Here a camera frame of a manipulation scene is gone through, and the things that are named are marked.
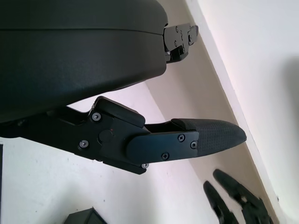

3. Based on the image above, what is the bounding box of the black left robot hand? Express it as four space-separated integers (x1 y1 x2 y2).
0 0 248 176

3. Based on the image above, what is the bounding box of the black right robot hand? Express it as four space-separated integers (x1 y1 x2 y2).
203 169 275 224

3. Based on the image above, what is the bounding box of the black camera box base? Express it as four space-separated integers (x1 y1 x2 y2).
64 206 107 224

